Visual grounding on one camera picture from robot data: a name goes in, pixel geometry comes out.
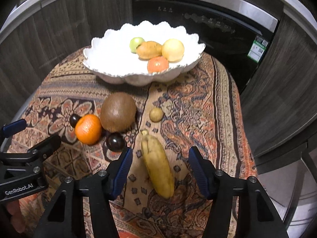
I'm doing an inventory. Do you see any dark plum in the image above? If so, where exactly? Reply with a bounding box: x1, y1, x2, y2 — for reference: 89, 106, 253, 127
106, 132, 126, 152
69, 113, 81, 128

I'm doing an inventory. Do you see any large orange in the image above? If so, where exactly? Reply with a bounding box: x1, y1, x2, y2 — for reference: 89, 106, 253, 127
75, 114, 103, 145

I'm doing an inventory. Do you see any brown kiwi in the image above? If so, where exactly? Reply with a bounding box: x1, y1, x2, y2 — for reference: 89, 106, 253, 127
99, 92, 137, 133

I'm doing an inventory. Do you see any yellow banana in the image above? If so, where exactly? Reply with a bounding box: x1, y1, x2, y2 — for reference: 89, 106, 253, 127
141, 130, 175, 199

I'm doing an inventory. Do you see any small tan longan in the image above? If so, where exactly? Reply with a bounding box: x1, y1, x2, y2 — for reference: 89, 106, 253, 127
149, 107, 164, 123

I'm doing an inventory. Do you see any left hand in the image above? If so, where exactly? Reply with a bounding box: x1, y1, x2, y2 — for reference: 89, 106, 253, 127
6, 200, 26, 234

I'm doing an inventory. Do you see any patterned paisley tablecloth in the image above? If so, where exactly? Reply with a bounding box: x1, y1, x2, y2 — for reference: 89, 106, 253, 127
9, 50, 257, 237

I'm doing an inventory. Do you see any white scalloped fruit bowl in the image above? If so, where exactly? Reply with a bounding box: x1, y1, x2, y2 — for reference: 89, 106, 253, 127
83, 20, 206, 86

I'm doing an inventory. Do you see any green apple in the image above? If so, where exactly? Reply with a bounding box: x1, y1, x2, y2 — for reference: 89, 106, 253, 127
130, 37, 145, 53

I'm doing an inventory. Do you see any yellow brown mango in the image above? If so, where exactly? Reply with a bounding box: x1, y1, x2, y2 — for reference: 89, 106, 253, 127
136, 41, 162, 60

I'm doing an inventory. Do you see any orange tangerine in bowl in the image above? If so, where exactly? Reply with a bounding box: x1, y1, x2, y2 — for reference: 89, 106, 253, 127
147, 57, 169, 74

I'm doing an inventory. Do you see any yellow round lemon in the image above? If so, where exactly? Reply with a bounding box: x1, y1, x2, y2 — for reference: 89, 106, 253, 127
161, 39, 185, 62

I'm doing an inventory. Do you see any green energy label sticker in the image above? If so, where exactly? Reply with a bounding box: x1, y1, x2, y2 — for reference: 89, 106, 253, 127
247, 36, 269, 63

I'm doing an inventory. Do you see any black built-in dishwasher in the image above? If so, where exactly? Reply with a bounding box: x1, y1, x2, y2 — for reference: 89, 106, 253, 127
132, 0, 278, 92

